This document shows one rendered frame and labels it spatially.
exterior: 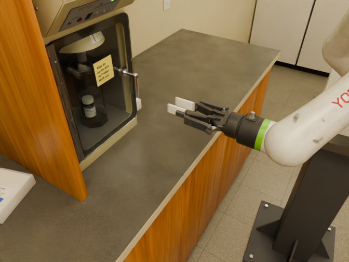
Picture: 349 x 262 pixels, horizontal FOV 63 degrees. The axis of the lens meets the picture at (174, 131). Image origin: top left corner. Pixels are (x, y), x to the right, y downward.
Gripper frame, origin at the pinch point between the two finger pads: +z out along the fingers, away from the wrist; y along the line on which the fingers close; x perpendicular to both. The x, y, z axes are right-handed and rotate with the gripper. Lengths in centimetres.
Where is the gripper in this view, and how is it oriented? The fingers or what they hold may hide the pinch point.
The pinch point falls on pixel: (180, 107)
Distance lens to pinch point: 92.2
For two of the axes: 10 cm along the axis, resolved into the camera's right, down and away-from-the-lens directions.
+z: -8.5, -3.3, 4.0
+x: -0.1, 7.9, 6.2
